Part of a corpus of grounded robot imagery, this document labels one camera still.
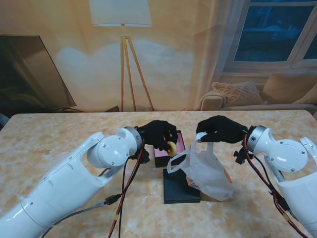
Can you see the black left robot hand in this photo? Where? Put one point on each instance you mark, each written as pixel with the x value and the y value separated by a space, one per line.
pixel 156 134

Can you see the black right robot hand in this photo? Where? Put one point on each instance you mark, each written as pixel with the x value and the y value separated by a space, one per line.
pixel 223 130

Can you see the mini donut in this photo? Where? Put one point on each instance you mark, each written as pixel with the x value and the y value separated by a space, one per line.
pixel 174 150

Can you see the white plastic bag orange print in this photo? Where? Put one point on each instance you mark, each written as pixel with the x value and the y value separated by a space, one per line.
pixel 205 173

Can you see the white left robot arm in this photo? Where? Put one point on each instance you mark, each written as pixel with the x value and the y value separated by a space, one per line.
pixel 74 178

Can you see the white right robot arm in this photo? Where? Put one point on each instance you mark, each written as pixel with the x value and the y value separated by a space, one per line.
pixel 287 156

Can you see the black gift box pink inside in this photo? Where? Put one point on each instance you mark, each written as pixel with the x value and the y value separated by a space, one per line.
pixel 161 161

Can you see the black gift box lid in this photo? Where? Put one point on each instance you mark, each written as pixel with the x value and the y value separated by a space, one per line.
pixel 178 196

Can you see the beige sofa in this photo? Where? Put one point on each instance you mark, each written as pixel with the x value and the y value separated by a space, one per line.
pixel 210 99

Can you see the knitted beige cushion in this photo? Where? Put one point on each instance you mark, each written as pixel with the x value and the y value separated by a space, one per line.
pixel 237 93

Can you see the tan plain cushion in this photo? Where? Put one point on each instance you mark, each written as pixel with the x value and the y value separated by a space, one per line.
pixel 280 89
pixel 309 98

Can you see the sheer beige curtain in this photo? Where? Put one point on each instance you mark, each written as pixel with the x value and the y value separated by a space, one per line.
pixel 215 37

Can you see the tripod floor lamp white shade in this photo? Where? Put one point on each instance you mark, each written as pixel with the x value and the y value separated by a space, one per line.
pixel 121 12

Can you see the black flat television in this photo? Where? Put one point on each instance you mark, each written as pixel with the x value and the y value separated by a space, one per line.
pixel 24 74

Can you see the dark grey chair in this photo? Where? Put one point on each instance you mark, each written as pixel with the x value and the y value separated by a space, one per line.
pixel 2 120

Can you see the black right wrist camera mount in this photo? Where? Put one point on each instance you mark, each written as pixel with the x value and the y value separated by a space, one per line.
pixel 240 156

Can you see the window with white frame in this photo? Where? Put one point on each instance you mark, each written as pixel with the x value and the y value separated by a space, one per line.
pixel 267 32

